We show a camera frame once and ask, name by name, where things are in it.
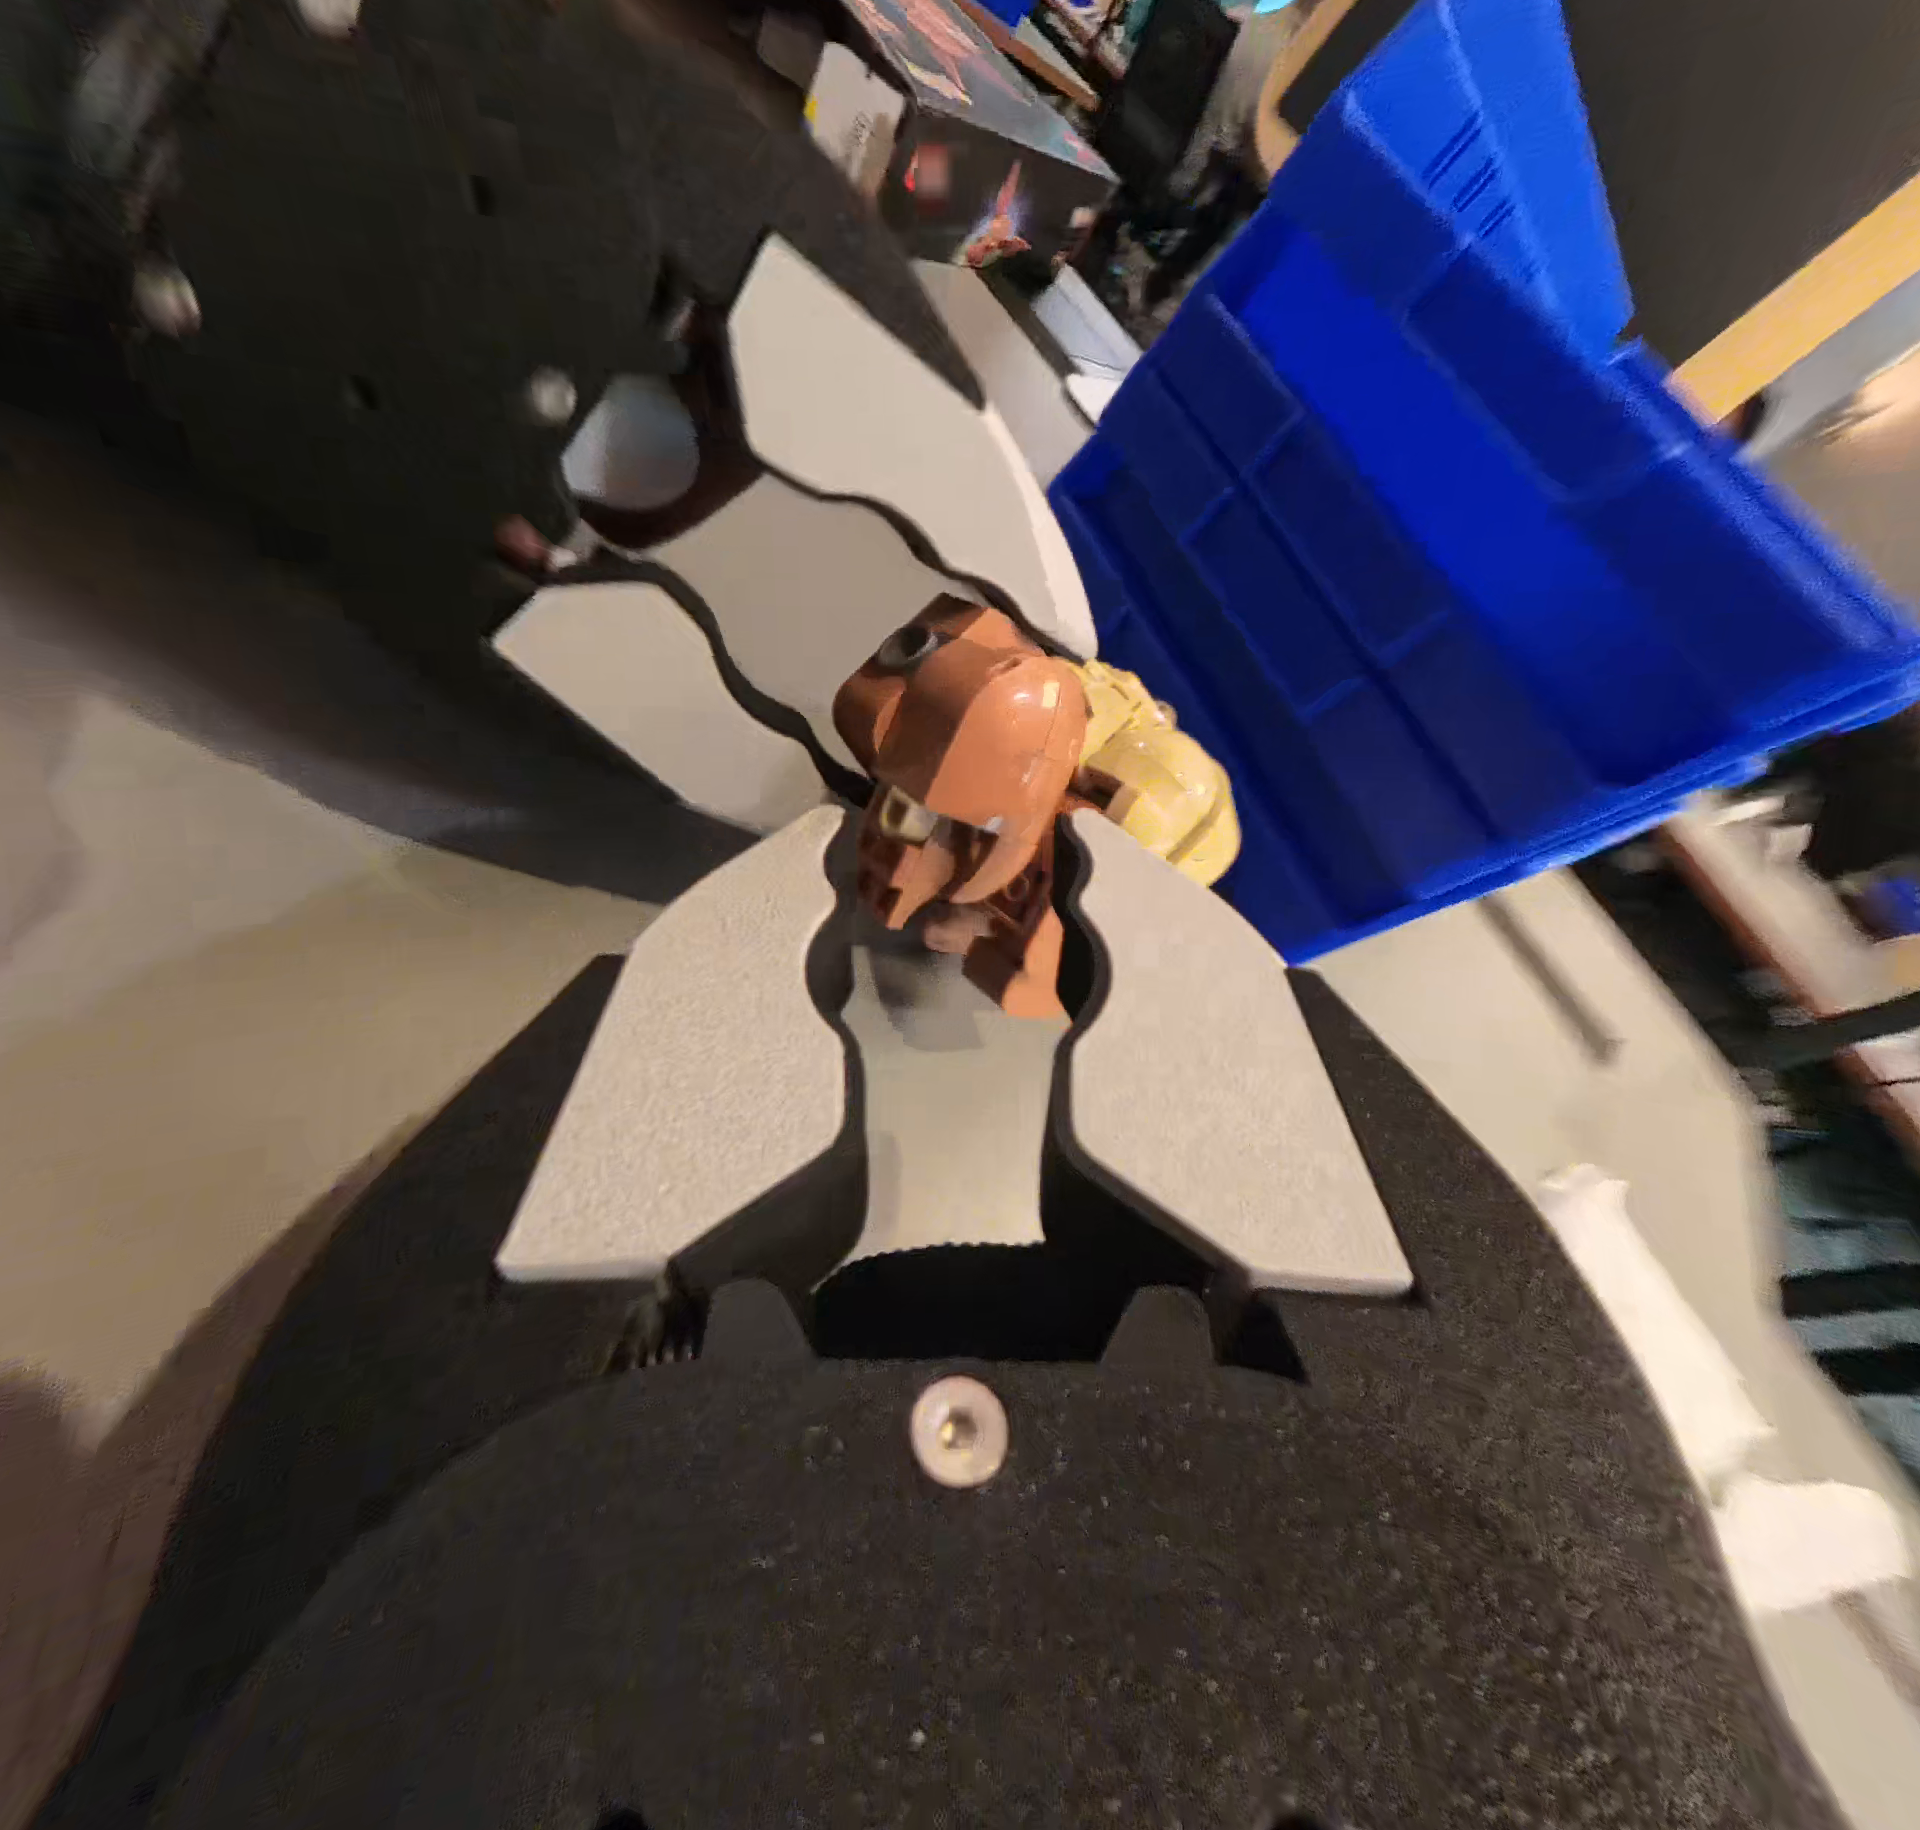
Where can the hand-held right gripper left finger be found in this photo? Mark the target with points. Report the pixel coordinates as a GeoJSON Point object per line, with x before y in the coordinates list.
{"type": "Point", "coordinates": [709, 1079]}

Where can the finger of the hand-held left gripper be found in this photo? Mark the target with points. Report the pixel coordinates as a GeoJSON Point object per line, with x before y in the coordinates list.
{"type": "Point", "coordinates": [901, 421]}
{"type": "Point", "coordinates": [646, 693]}

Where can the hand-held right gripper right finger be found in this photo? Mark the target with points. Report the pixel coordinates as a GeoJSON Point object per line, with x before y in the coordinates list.
{"type": "Point", "coordinates": [1219, 1093]}

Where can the brown brick assembly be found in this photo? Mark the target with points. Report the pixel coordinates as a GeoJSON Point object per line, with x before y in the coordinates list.
{"type": "Point", "coordinates": [961, 748]}

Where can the stack of blue plastic bins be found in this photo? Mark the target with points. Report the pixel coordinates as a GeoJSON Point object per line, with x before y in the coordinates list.
{"type": "Point", "coordinates": [1351, 586]}

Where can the grey desk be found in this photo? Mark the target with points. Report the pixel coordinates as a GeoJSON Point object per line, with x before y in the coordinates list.
{"type": "Point", "coordinates": [297, 1109]}

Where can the printed cardboard box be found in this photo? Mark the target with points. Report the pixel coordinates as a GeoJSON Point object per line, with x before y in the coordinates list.
{"type": "Point", "coordinates": [961, 105]}

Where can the black board with wooden edge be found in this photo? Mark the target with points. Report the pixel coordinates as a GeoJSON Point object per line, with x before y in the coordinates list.
{"type": "Point", "coordinates": [1725, 63]}

